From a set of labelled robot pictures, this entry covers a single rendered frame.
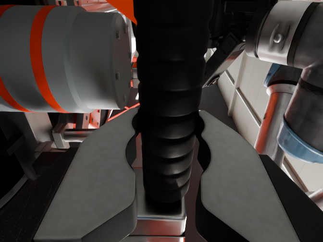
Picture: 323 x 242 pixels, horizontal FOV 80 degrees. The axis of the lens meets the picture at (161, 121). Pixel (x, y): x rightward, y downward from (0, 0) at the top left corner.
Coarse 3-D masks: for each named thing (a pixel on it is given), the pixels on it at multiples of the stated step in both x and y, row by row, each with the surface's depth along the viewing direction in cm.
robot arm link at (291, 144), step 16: (304, 96) 24; (320, 96) 23; (288, 112) 27; (304, 112) 25; (320, 112) 23; (288, 128) 27; (304, 128) 25; (320, 128) 24; (288, 144) 28; (304, 144) 26; (320, 144) 25; (304, 160) 27; (320, 160) 26
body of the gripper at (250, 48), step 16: (224, 0) 29; (240, 0) 28; (256, 0) 27; (272, 0) 26; (224, 16) 29; (240, 16) 28; (256, 16) 25; (224, 32) 30; (240, 32) 28; (256, 32) 25
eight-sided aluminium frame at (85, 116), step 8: (48, 0) 43; (56, 0) 44; (72, 0) 43; (80, 0) 46; (64, 120) 49; (72, 120) 52; (80, 120) 49; (88, 120) 53; (72, 128) 52; (80, 128) 49; (72, 144) 48
